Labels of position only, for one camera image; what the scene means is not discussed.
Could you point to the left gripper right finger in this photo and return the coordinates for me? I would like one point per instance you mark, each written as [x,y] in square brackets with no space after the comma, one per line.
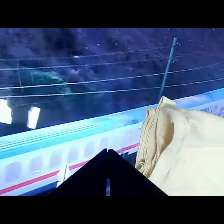
[128,181]

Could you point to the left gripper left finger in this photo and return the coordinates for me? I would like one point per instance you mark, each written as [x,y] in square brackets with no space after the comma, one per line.
[88,181]

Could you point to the cream garment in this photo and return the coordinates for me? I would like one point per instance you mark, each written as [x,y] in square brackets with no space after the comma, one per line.
[186,150]

